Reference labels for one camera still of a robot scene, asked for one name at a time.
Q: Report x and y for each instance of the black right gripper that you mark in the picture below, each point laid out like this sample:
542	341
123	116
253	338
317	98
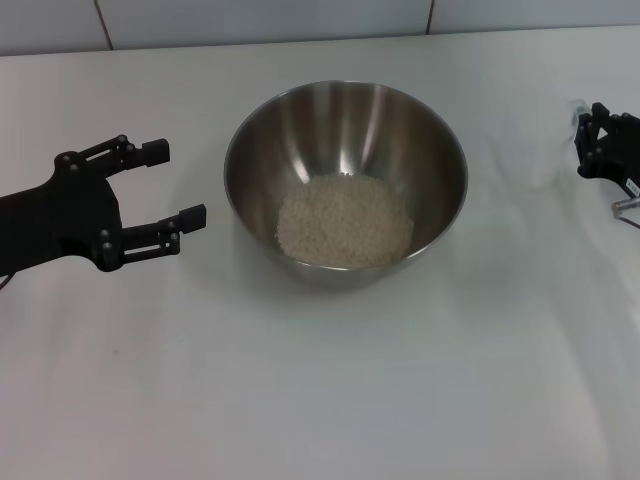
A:
620	160

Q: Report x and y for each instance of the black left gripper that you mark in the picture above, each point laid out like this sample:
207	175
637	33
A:
60	217

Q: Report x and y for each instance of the stainless steel mixing bowl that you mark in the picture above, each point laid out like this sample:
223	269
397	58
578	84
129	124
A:
300	165

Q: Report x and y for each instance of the white rice heap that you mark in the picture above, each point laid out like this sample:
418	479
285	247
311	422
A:
345	225

